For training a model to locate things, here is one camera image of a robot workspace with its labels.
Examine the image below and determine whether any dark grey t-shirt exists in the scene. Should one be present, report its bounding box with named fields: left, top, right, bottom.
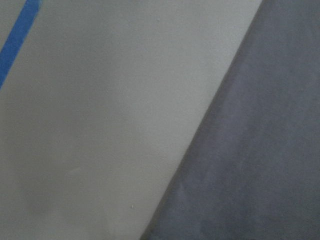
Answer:
left=142, top=0, right=320, bottom=240

